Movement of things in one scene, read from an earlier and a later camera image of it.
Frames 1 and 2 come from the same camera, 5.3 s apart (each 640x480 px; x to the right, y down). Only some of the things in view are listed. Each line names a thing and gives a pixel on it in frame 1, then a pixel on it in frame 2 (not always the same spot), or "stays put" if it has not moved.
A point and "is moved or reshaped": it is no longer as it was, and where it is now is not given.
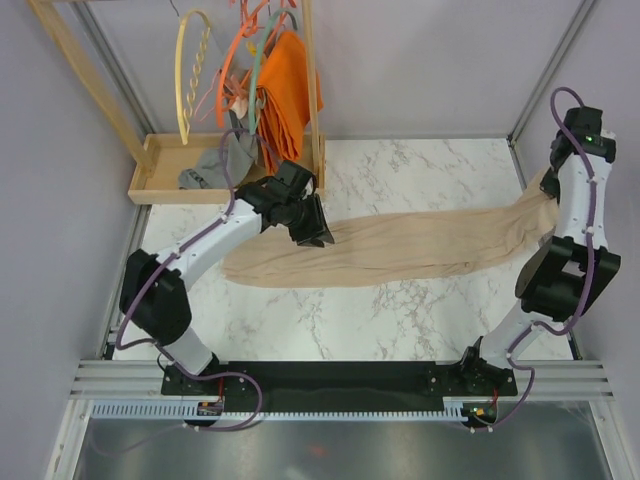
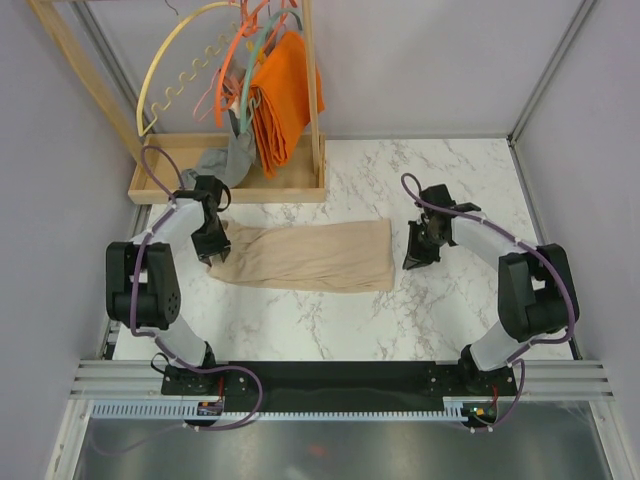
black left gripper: [316, 230] to [221, 245]
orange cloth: [289, 94] stays put
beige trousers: [399, 247] is moved or reshaped
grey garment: [226, 166] stays put
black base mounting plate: [337, 382] stays put
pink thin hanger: [206, 95] stays put
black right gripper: [549, 186] to [416, 257]
